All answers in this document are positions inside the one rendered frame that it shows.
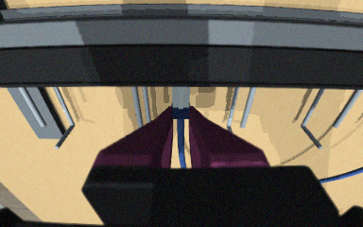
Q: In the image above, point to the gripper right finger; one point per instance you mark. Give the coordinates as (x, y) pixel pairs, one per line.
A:
(219, 147)

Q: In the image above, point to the blue patch cord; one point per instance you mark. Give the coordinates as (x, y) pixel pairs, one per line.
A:
(180, 133)

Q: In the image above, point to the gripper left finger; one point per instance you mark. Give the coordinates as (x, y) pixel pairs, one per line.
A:
(142, 147)

